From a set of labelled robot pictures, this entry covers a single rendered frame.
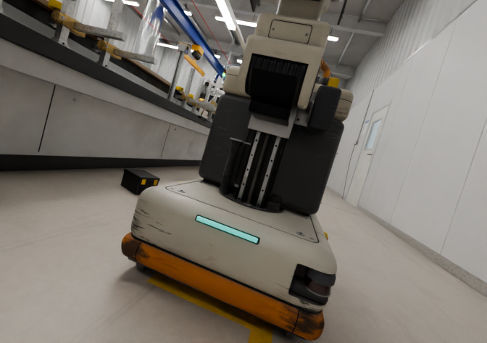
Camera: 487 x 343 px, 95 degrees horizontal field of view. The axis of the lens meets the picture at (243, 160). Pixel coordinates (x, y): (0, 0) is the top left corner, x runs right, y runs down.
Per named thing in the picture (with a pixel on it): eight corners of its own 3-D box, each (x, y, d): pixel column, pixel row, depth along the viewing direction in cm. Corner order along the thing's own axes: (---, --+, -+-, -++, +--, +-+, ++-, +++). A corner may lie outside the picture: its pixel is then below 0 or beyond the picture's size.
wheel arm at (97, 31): (125, 43, 106) (127, 35, 106) (120, 40, 102) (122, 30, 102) (54, 28, 114) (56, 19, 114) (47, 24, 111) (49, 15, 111)
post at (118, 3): (103, 81, 133) (125, 1, 131) (98, 79, 129) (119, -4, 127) (98, 80, 133) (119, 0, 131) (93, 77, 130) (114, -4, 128)
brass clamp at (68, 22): (85, 38, 114) (88, 28, 114) (59, 21, 101) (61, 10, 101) (76, 35, 116) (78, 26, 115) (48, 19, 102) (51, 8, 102)
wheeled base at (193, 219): (199, 212, 134) (211, 172, 133) (304, 251, 121) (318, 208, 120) (110, 259, 69) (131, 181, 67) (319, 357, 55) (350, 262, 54)
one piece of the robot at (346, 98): (208, 195, 125) (250, 48, 121) (304, 229, 114) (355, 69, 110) (177, 206, 92) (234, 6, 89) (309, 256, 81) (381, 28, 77)
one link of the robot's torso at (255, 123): (250, 130, 91) (267, 70, 90) (320, 149, 85) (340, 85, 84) (233, 116, 65) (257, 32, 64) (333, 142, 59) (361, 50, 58)
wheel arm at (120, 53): (156, 67, 130) (158, 59, 130) (153, 64, 127) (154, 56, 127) (96, 52, 139) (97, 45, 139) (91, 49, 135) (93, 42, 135)
